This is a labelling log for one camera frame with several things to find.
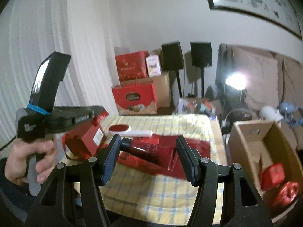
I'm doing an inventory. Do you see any small white printed box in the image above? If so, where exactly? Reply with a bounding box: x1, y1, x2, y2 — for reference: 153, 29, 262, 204
145, 55, 162, 77

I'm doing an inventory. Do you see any red chocolate gift bag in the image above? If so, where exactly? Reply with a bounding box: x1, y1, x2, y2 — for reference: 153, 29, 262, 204
112, 80, 158, 116

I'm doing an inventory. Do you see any person's left forearm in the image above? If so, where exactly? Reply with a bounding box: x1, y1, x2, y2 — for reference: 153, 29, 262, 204
0, 168, 36, 211

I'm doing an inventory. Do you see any red patterned gift box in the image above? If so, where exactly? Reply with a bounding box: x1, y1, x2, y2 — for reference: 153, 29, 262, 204
115, 51, 149, 83

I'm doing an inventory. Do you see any red rounded tin case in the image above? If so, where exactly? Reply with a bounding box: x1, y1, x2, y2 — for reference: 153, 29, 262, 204
260, 163, 286, 191

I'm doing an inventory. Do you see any carton of assorted clutter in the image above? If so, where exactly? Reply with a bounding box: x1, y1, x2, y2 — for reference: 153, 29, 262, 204
177, 97, 222, 117

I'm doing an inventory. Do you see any dark red cosmetic tube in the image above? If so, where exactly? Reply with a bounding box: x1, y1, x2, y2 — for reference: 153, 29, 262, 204
119, 137, 178, 171

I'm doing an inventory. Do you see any bright lamp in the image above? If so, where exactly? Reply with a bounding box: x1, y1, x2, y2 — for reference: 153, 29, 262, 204
225, 73, 247, 90

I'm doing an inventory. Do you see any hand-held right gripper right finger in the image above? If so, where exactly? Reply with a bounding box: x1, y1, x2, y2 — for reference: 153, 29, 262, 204
176, 135, 274, 227

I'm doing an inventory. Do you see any red plastic twine ball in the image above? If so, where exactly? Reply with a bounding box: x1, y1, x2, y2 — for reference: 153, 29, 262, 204
272, 182, 300, 207

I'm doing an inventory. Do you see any large beige sofa cushion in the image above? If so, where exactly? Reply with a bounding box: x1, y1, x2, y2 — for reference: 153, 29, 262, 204
231, 46, 278, 107

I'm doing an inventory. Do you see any person's left hand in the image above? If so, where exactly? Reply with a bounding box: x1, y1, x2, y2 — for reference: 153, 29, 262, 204
4, 141, 57, 187

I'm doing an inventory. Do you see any small labelled red gift bag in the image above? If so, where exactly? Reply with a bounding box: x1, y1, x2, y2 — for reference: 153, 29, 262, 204
62, 115, 107, 160

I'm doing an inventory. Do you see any white dome-shaped device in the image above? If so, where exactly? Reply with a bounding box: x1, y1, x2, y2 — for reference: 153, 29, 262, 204
259, 106, 284, 121

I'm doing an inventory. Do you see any yellow checked tablecloth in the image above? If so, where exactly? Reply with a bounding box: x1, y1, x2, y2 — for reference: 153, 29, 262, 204
63, 114, 229, 225

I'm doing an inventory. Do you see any white hoop cable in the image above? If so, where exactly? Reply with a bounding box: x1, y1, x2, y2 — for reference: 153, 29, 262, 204
221, 109, 259, 126

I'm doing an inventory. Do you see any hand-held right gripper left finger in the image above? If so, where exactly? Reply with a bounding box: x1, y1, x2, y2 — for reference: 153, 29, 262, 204
25, 134, 122, 227

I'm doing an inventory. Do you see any black speaker on stand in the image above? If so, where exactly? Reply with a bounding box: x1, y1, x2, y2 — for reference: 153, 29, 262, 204
190, 42, 212, 97
161, 41, 184, 97

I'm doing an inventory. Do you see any beige sofa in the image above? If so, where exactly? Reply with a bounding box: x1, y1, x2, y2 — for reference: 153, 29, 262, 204
215, 43, 303, 152

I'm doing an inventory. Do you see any white lint brush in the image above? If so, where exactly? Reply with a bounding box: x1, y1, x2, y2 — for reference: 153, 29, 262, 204
108, 124, 153, 138

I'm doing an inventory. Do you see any medium beige sofa cushion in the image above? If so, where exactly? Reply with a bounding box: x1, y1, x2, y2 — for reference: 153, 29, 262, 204
283, 59, 303, 104

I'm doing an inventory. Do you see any large dark red paper bag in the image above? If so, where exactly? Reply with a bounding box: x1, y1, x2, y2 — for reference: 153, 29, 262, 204
117, 134, 211, 180

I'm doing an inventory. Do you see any large brown carton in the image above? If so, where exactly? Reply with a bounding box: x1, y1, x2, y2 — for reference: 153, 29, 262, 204
121, 72, 171, 109

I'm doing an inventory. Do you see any cardboard box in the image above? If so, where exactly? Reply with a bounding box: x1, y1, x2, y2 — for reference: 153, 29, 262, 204
227, 120, 303, 226

